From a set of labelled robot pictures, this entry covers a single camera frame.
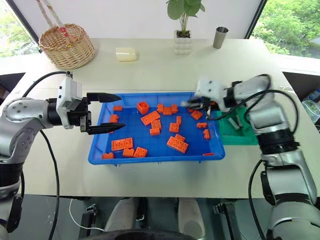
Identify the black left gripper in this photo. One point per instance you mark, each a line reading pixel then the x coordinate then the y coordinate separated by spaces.
pixel 85 117

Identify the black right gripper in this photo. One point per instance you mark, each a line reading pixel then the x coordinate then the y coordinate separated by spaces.
pixel 208 103

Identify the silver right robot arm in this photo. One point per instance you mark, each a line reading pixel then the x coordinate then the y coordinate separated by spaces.
pixel 282 160

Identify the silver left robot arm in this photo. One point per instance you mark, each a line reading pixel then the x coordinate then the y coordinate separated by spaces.
pixel 23 117

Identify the green plastic bin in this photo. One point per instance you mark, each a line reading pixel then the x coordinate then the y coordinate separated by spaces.
pixel 237 140

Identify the blue plastic bin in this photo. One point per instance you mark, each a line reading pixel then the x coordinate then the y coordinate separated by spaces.
pixel 160 160

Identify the small orange toy brick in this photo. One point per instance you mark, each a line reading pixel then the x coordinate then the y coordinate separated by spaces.
pixel 114 118
pixel 140 152
pixel 180 137
pixel 108 155
pixel 206 134
pixel 155 132
pixel 167 111
pixel 201 125
pixel 160 107
pixel 174 127
pixel 196 114
pixel 174 108
pixel 156 124
pixel 179 120
pixel 128 152
pixel 191 109

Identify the flat orange toy plate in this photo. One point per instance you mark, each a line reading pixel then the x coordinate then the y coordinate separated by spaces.
pixel 122 144

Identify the orange cube toy brick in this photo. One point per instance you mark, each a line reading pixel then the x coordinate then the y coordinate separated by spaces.
pixel 143 107

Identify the grey cylindrical battery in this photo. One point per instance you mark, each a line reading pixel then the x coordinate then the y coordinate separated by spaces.
pixel 232 123
pixel 239 121

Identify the long orange toy brick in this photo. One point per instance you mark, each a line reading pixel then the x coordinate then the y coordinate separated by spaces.
pixel 150 118

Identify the large orange toy brick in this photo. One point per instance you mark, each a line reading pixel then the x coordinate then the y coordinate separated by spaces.
pixel 178 145

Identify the green plant in white pot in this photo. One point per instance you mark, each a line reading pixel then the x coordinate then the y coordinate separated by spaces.
pixel 183 43

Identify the cream translucent block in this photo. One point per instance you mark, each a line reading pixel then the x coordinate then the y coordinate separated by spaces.
pixel 126 54

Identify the grey metal cup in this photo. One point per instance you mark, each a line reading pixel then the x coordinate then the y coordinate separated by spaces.
pixel 220 38

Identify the woven wicker basket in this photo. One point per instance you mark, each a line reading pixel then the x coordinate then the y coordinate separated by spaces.
pixel 67 53

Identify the black crate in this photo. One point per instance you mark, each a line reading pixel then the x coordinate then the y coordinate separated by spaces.
pixel 10 83
pixel 300 80

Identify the grey rounded robot leg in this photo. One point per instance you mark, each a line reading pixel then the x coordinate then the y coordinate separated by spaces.
pixel 121 215
pixel 190 217

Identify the clear plastic bottle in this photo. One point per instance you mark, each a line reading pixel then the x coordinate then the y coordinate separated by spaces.
pixel 312 100

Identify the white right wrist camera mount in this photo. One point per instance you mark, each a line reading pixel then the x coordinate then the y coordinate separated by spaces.
pixel 212 88

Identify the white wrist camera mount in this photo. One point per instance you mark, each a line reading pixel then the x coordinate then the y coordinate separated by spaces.
pixel 212 88
pixel 68 95

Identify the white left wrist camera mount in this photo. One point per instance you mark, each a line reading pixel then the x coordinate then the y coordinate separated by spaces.
pixel 68 95

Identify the black window frame bar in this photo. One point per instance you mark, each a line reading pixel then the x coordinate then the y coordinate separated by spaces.
pixel 23 26
pixel 255 18

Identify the black metal frame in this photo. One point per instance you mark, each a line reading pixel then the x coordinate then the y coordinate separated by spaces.
pixel 228 217
pixel 87 220

